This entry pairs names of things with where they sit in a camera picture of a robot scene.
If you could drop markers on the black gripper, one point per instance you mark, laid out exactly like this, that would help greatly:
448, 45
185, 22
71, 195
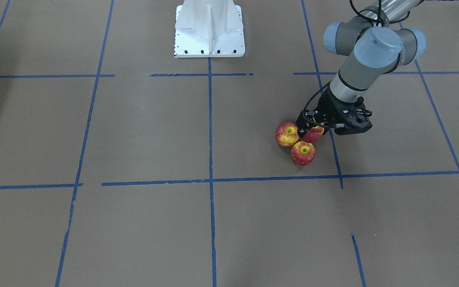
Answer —
326, 107

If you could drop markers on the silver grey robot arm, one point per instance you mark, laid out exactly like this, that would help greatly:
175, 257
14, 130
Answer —
372, 49

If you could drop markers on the rear red yellow apple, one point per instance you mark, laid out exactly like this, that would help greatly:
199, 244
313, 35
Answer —
303, 153

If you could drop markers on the brown paper table cover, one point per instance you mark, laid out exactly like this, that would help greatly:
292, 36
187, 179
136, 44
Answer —
123, 166

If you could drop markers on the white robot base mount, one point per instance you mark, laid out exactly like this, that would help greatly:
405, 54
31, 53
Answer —
209, 28

